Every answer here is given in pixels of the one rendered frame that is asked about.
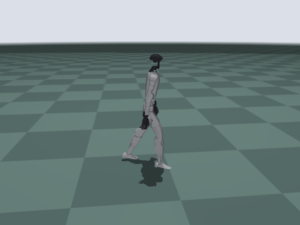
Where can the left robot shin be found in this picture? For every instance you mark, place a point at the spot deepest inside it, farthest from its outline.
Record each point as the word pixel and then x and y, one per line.
pixel 133 143

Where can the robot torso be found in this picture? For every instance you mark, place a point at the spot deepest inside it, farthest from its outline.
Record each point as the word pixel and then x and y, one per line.
pixel 155 89

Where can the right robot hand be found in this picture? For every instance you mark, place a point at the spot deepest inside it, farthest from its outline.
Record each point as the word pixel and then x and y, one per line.
pixel 145 121

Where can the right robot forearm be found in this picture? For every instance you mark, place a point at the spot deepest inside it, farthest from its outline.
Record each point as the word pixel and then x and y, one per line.
pixel 148 103

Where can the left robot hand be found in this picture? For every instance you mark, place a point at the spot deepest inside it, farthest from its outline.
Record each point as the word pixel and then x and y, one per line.
pixel 155 110

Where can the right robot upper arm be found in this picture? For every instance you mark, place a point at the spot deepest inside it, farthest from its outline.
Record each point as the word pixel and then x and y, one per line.
pixel 152 81

